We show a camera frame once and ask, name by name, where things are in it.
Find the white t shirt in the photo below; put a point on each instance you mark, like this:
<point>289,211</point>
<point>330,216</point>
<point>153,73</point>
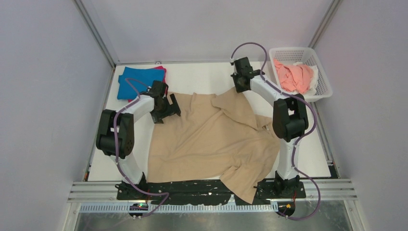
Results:
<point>314,79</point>

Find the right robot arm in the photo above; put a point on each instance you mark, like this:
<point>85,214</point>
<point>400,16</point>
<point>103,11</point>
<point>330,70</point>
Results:
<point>289,121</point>

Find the beige t shirt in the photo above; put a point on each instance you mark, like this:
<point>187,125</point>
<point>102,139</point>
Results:
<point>214,136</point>

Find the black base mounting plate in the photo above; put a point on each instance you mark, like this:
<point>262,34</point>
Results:
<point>204,192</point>

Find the aluminium front rail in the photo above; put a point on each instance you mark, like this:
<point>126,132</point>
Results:
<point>100,196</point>

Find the aluminium frame rail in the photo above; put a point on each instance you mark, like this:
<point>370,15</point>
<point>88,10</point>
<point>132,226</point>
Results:
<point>325,22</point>
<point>87,17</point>

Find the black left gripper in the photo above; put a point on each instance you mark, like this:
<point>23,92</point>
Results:
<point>172,109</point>

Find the aluminium frame rail left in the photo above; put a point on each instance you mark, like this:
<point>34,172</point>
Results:
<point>87,17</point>

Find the red folded t shirt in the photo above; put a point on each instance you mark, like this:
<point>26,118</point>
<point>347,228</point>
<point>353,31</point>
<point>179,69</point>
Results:
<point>164,76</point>

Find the white plastic laundry basket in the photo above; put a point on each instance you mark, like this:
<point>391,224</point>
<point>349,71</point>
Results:
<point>303,55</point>

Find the pink t shirt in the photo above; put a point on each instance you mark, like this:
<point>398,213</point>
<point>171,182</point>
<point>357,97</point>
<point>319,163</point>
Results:
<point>284,74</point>

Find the aluminium frame rail right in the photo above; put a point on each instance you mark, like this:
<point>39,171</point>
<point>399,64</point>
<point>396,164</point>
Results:
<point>325,22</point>

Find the blue folded t shirt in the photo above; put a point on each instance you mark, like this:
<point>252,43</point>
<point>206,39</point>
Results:
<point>137,83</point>

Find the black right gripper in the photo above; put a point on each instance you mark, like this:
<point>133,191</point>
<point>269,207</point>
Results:
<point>238,89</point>

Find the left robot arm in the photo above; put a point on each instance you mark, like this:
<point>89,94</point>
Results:
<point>116,136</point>

